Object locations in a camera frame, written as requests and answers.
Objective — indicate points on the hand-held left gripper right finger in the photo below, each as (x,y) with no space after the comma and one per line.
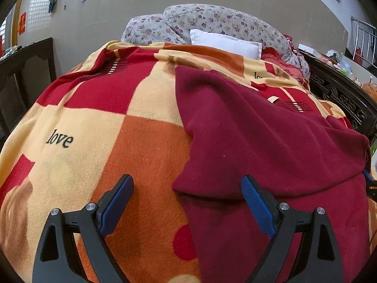
(256,206)

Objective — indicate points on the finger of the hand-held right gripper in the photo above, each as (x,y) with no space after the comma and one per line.
(368,177)

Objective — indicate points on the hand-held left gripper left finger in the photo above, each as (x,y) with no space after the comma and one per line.
(115,204)

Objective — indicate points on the dark red fleece garment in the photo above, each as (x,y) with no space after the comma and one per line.
(250,141)

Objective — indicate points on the checked red orange blanket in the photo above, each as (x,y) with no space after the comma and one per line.
(97,141)

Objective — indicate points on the metal stair railing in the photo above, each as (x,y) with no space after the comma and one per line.
(363,39)

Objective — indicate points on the red frilled pillow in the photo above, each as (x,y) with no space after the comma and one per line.
(284,57)

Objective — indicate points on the dark wooden cabinet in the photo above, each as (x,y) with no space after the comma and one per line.
(22,76)

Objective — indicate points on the white pillow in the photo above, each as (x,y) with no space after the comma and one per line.
(226,42)

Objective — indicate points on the floral quilt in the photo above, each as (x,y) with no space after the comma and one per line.
(206,23)

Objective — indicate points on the carved dark wooden bed frame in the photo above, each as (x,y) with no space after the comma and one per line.
(344,94)

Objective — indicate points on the red wall decoration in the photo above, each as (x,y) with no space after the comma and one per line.
(21,23)

